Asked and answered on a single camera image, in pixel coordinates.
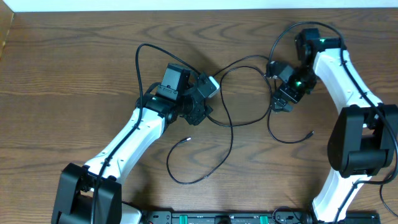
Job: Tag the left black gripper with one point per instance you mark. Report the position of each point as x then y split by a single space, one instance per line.
201 114

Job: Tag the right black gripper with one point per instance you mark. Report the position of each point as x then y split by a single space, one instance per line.
285 89

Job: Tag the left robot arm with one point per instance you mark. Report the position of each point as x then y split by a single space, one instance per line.
92 193

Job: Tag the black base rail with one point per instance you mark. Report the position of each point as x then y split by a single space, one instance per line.
281 215

